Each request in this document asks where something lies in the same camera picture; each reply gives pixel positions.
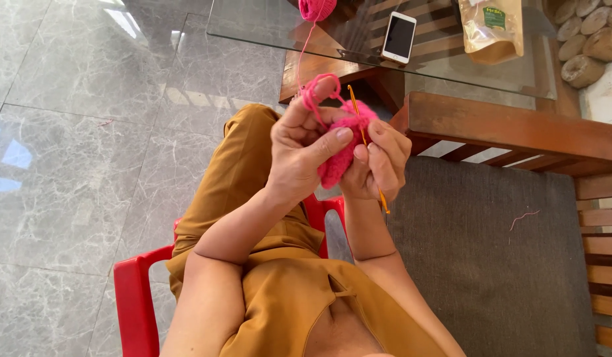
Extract brown paper pouch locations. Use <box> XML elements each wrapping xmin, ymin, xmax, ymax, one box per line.
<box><xmin>458</xmin><ymin>0</ymin><xmax>525</xmax><ymax>65</ymax></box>

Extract white smartphone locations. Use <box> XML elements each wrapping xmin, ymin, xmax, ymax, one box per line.
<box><xmin>381</xmin><ymin>11</ymin><xmax>417</xmax><ymax>65</ymax></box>

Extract pink yarn strand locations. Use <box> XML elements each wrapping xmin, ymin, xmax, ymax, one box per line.
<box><xmin>296</xmin><ymin>21</ymin><xmax>347</xmax><ymax>131</ymax></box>

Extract pink crochet piece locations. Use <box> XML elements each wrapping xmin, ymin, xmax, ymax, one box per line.
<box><xmin>317</xmin><ymin>100</ymin><xmax>380</xmax><ymax>189</ymax></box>

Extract red plastic chair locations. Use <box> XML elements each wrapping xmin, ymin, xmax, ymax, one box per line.
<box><xmin>113</xmin><ymin>194</ymin><xmax>347</xmax><ymax>357</ymax></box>

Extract orange crochet hook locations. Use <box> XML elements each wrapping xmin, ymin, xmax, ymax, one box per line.
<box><xmin>347</xmin><ymin>84</ymin><xmax>391</xmax><ymax>215</ymax></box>

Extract person's left hand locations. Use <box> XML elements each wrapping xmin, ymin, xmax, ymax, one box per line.
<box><xmin>264</xmin><ymin>76</ymin><xmax>355</xmax><ymax>202</ymax></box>

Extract glass top wooden table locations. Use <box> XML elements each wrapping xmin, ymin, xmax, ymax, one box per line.
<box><xmin>206</xmin><ymin>0</ymin><xmax>558</xmax><ymax>105</ymax></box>

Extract person's right hand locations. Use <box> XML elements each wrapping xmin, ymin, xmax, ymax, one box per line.
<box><xmin>340</xmin><ymin>119</ymin><xmax>412</xmax><ymax>202</ymax></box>

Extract grey seat cushion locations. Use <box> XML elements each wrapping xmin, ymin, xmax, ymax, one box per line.
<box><xmin>385</xmin><ymin>156</ymin><xmax>598</xmax><ymax>357</ymax></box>

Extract wooden bench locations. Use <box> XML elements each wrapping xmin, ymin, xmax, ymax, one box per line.
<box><xmin>389</xmin><ymin>91</ymin><xmax>612</xmax><ymax>351</ymax></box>

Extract pink yarn ball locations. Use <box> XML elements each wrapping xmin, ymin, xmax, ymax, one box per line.
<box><xmin>298</xmin><ymin>0</ymin><xmax>337</xmax><ymax>22</ymax></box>

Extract mustard yellow outfit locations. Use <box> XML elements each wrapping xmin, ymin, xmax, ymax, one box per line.
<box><xmin>165</xmin><ymin>103</ymin><xmax>448</xmax><ymax>357</ymax></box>

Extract pile of round wooden pieces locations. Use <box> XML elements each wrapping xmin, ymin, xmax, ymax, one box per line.
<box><xmin>554</xmin><ymin>0</ymin><xmax>612</xmax><ymax>89</ymax></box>

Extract pink yarn scrap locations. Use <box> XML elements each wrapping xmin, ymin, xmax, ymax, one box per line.
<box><xmin>508</xmin><ymin>210</ymin><xmax>541</xmax><ymax>246</ymax></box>

